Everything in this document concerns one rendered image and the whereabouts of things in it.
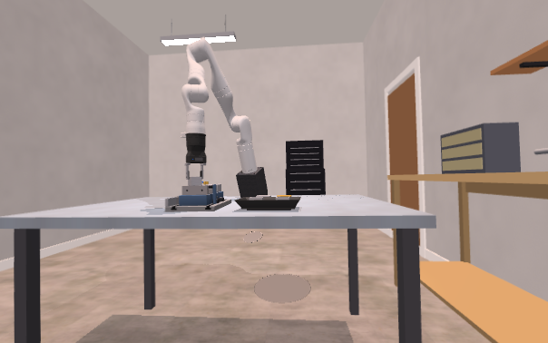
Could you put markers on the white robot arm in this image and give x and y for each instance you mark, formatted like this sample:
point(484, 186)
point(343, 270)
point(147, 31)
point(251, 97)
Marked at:
point(199, 51)

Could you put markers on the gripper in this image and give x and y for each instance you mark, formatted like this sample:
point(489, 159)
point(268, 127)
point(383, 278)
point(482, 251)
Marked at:
point(195, 143)

